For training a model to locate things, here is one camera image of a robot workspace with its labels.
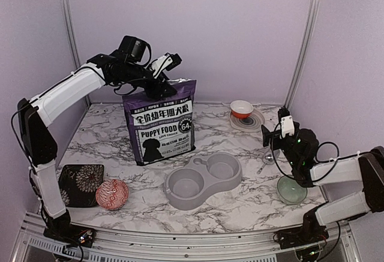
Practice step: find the silver metal scoop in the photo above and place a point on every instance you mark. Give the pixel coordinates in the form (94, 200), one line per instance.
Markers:
(268, 159)

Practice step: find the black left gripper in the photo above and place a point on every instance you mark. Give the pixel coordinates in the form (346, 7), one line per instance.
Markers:
(155, 91)

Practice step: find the orange white ceramic bowl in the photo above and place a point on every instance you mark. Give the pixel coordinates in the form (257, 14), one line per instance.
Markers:
(241, 109)

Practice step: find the pale green glass bowl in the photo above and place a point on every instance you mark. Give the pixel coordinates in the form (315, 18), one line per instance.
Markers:
(290, 192)

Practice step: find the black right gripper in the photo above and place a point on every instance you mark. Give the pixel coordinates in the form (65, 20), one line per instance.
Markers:
(266, 136)

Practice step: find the black floral square plate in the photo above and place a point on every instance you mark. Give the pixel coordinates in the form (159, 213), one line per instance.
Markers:
(78, 184)

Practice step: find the aluminium right corner post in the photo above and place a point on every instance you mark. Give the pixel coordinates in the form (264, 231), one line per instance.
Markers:
(310, 24)

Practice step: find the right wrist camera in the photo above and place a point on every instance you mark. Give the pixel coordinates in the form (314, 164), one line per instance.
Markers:
(286, 122)

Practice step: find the purple puppy food bag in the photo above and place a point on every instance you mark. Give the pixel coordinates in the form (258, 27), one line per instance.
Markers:
(162, 129)

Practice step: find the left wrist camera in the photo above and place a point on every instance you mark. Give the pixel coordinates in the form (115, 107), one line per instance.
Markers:
(164, 63)

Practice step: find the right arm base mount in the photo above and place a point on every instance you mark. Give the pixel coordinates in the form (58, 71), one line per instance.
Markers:
(309, 232)

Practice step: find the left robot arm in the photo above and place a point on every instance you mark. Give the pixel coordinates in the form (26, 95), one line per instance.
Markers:
(37, 114)

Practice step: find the spiral pattern ceramic plate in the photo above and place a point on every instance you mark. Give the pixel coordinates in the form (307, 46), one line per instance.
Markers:
(250, 124)

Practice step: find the red patterned ceramic bowl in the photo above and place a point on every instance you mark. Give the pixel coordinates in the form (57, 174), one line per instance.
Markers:
(112, 194)

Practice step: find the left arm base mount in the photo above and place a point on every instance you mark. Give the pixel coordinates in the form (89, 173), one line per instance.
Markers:
(63, 230)

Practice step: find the aluminium left corner post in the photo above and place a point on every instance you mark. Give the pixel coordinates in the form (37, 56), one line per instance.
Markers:
(65, 4)

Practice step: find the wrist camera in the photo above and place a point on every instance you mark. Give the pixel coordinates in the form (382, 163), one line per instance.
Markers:
(164, 63)
(286, 122)

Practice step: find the aluminium front frame rail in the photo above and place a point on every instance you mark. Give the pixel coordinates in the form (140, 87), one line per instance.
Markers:
(122, 245)

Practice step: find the aluminium corner post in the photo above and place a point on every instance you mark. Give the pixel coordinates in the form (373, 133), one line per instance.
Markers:
(65, 4)
(310, 24)

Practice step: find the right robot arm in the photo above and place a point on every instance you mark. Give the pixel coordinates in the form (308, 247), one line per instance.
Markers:
(363, 167)

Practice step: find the grey double pet bowl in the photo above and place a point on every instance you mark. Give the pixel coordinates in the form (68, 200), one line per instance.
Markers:
(188, 187)

